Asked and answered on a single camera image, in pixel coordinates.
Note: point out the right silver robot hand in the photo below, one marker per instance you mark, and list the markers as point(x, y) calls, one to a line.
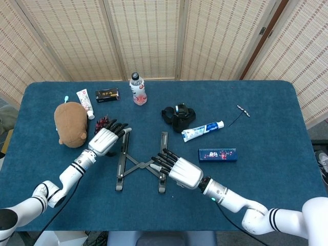
point(185, 173)

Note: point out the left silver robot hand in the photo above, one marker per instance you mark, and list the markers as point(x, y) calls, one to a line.
point(103, 139)

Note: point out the black folding laptop stand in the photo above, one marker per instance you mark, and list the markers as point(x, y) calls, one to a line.
point(120, 174)

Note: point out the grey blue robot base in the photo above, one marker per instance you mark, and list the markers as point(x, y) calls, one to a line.
point(161, 239)

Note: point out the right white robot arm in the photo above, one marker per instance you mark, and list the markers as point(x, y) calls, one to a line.
point(230, 197)

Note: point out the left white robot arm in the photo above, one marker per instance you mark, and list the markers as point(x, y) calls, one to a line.
point(74, 169)

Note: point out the dark red grape bunch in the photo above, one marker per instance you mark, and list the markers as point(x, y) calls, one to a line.
point(99, 125)

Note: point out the brown plush toy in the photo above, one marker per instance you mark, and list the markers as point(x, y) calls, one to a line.
point(71, 123)

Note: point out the blue printed rectangular box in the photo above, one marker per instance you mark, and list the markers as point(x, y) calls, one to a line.
point(217, 155)

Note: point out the white tube with red print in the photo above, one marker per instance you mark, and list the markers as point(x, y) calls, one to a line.
point(84, 100)

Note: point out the black box with gold print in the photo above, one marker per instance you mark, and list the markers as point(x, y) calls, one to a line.
point(107, 95)

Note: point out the white and blue toothpaste tube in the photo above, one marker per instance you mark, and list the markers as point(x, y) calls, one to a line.
point(200, 130)

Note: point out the clear bottle with red drink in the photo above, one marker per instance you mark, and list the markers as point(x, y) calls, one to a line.
point(138, 92)

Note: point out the blue table cloth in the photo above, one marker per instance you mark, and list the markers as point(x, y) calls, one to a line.
point(141, 212)

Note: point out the person's olive trousers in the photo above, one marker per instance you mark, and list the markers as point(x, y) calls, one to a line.
point(7, 118)

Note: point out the white box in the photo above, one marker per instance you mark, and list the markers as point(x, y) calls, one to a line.
point(71, 238)

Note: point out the light wood bamboo folding screen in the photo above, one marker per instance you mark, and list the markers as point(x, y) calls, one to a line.
point(146, 38)

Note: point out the grey sneaker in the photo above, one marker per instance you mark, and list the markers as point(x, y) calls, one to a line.
point(323, 161)

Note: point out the brown frame bamboo screen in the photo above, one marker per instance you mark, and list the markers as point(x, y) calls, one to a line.
point(302, 64)

